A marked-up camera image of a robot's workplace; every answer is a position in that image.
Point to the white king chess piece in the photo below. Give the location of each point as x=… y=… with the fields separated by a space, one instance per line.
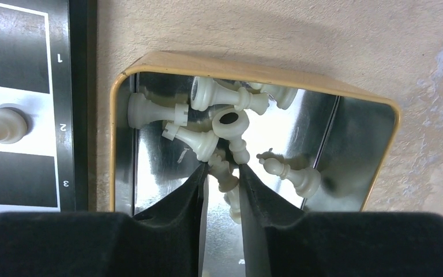
x=221 y=170

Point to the black and white chessboard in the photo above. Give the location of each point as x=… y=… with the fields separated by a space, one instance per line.
x=47 y=75

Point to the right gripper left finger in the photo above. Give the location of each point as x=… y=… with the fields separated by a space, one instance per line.
x=163 y=240

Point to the white rook chess piece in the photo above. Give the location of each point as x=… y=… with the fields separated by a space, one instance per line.
x=142 y=111

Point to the white pawn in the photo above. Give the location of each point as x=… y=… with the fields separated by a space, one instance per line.
x=13 y=126

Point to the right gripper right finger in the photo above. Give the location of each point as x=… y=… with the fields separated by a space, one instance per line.
x=280 y=239

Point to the white queen chess piece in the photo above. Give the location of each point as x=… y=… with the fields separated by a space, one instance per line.
x=207 y=92

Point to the white bishop chess piece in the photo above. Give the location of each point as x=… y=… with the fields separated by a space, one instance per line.
x=305 y=181

